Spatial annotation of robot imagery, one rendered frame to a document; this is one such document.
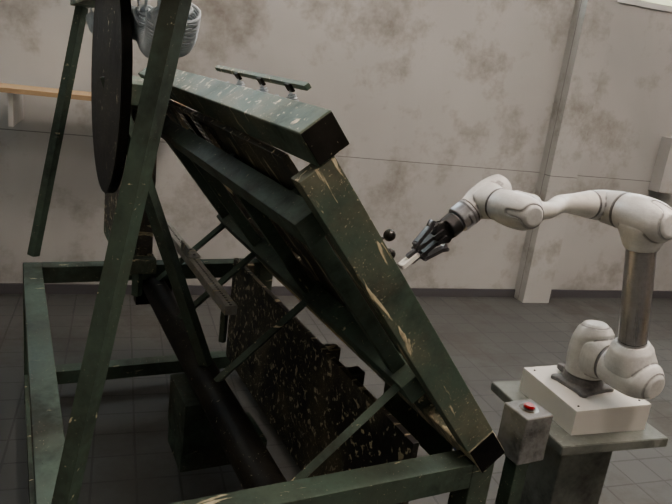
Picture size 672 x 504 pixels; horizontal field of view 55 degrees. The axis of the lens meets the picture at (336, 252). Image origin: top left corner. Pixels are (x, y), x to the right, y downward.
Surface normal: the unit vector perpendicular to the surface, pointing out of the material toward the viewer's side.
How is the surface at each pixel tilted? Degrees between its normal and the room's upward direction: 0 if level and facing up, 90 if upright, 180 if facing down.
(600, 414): 90
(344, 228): 90
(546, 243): 90
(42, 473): 0
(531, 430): 90
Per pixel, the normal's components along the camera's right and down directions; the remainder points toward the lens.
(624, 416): 0.30, 0.30
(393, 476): 0.12, -0.95
